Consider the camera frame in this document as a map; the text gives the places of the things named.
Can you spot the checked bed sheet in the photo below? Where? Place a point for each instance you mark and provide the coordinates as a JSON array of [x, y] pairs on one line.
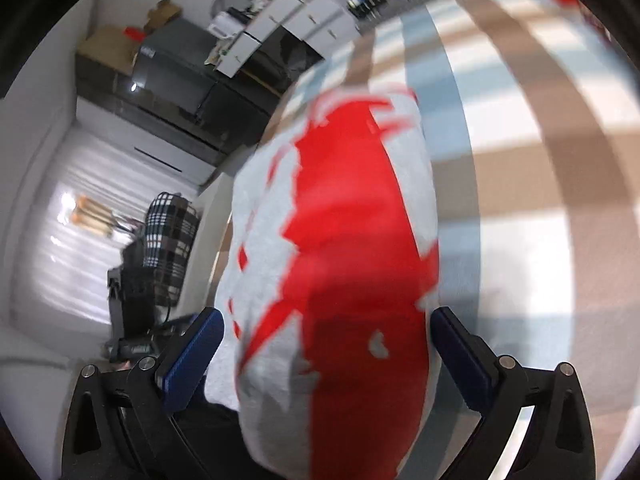
[[540, 200]]

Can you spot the white curtain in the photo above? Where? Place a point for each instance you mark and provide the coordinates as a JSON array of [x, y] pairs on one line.
[[85, 260]]

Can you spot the black and white plaid cloth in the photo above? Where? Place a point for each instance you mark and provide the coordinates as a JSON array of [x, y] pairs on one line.
[[170, 245]]

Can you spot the black chair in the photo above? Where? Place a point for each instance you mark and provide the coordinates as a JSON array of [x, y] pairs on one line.
[[132, 300]]

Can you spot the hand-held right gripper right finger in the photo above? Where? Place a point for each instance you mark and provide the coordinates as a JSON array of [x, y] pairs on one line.
[[462, 355]]

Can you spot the grey hoodie with red print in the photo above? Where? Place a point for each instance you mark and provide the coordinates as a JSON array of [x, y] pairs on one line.
[[340, 240]]

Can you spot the cardboard box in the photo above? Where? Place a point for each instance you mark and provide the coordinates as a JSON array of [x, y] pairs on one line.
[[162, 12]]

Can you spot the white drawer cabinet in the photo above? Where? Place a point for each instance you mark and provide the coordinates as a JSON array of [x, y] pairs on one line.
[[295, 15]]

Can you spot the black cabinet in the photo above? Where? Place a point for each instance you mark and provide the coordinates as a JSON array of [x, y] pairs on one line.
[[190, 85]]

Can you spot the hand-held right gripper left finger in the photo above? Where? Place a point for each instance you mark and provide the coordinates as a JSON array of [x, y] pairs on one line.
[[192, 355]]

